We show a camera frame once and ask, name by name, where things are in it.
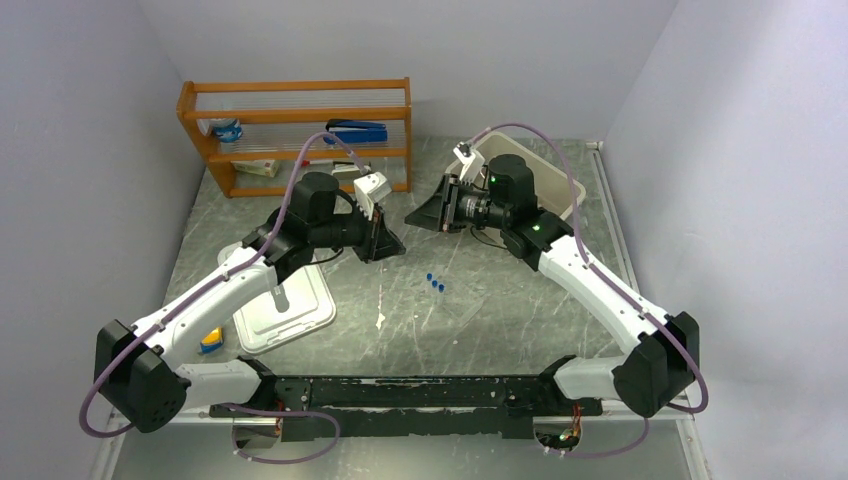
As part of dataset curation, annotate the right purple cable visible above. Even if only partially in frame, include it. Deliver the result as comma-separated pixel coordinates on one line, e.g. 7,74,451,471
468,123,710,460

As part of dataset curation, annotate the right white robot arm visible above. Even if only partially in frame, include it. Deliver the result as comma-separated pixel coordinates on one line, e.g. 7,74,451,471
404,154,700,418

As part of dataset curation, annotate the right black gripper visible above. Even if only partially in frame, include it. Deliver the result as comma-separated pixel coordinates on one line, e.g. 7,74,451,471
405,173,510,233

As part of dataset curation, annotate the beige plastic bin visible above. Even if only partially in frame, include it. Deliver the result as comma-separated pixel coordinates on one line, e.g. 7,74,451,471
473,131,586,220

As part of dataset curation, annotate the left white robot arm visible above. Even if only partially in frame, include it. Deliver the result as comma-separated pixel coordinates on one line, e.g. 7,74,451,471
93,172,405,433

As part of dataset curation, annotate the orange wooden shelf rack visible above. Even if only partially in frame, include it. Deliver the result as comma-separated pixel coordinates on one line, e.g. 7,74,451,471
176,77,412,198

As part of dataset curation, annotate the blue yellow small object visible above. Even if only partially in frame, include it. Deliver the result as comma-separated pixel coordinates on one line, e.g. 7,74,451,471
200,327,224,354

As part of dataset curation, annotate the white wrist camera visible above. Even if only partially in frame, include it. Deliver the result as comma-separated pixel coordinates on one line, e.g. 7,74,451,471
453,142,486,184
353,172,392,220

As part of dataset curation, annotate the blue stapler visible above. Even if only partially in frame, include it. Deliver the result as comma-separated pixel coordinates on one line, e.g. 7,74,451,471
325,118,388,144

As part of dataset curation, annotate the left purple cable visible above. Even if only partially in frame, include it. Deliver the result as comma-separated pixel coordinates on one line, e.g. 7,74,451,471
78,132,372,440

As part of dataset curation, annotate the white plastic container lid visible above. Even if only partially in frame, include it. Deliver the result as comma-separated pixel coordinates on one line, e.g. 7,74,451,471
219,265,337,355

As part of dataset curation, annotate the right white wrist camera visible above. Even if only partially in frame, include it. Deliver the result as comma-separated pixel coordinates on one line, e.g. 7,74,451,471
453,142,486,184

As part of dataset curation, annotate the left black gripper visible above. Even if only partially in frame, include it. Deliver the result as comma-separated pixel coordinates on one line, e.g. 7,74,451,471
311,197,406,264

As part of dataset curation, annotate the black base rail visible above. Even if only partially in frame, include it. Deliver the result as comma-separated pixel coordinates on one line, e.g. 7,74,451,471
274,376,604,442

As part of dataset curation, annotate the small white green box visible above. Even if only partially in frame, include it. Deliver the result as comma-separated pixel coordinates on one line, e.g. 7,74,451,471
232,159,280,178

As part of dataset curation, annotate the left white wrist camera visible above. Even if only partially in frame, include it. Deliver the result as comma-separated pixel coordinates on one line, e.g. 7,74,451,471
353,172,392,220

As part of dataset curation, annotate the purple cable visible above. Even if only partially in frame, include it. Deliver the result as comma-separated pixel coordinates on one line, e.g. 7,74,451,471
468,123,710,460
78,132,372,440

